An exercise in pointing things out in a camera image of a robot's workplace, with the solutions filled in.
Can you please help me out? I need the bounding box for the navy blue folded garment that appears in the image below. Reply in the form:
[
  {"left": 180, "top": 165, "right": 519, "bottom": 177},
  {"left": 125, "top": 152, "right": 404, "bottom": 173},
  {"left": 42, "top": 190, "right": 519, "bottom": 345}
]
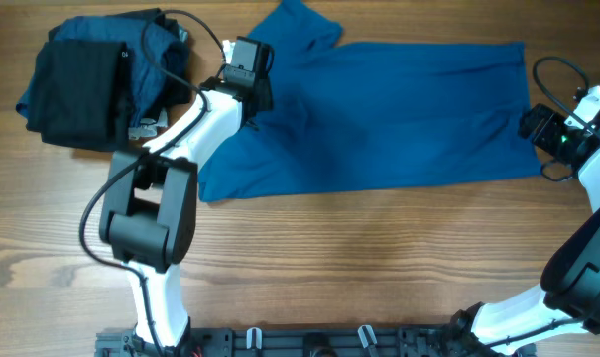
[{"left": 16, "top": 12, "right": 189, "bottom": 131}]

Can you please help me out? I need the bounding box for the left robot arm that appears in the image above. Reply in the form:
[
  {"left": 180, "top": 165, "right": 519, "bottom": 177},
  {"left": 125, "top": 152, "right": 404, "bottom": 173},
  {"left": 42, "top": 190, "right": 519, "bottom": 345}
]
[{"left": 99, "top": 37, "right": 275, "bottom": 356}]

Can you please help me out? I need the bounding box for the black cable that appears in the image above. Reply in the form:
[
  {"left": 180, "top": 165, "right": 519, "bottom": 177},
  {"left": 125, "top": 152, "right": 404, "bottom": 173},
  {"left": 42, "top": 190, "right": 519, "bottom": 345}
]
[
  {"left": 531, "top": 55, "right": 600, "bottom": 182},
  {"left": 77, "top": 8, "right": 228, "bottom": 357}
]

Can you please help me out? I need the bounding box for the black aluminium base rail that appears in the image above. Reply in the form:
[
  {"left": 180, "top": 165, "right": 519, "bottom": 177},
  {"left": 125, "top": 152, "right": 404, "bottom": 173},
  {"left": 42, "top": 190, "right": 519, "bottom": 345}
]
[{"left": 94, "top": 324, "right": 537, "bottom": 357}]

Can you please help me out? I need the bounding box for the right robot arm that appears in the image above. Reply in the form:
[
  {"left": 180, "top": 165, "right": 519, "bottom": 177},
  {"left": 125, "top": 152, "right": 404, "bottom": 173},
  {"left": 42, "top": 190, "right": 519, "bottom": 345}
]
[{"left": 442, "top": 86, "right": 600, "bottom": 356}]

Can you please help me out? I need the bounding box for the right black cable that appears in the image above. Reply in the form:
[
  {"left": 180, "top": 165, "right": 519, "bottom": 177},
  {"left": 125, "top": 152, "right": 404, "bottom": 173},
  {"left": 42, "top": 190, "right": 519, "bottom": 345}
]
[{"left": 531, "top": 55, "right": 600, "bottom": 182}]

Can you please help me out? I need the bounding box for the blue polo shirt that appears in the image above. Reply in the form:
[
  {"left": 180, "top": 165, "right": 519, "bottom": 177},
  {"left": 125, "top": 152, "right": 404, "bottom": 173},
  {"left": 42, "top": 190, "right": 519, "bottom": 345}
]
[{"left": 199, "top": 1, "right": 540, "bottom": 202}]

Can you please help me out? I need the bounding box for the left black cable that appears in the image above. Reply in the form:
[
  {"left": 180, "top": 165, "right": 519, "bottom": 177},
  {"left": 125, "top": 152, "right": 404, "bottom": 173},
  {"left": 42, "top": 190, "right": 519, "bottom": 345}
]
[{"left": 77, "top": 8, "right": 228, "bottom": 357}]

